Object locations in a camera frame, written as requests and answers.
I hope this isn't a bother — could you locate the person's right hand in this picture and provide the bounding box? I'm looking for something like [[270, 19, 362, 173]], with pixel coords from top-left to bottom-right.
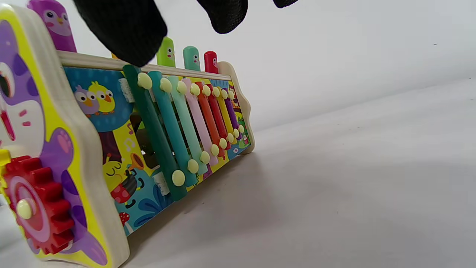
[[73, 0, 298, 68]]

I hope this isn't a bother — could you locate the row of colourful mole pegs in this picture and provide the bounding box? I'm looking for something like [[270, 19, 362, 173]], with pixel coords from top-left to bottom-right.
[[27, 0, 219, 74]]

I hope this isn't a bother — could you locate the colourful wooden whack-a-mole toy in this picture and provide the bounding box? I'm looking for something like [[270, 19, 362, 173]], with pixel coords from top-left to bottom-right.
[[0, 4, 255, 268]]

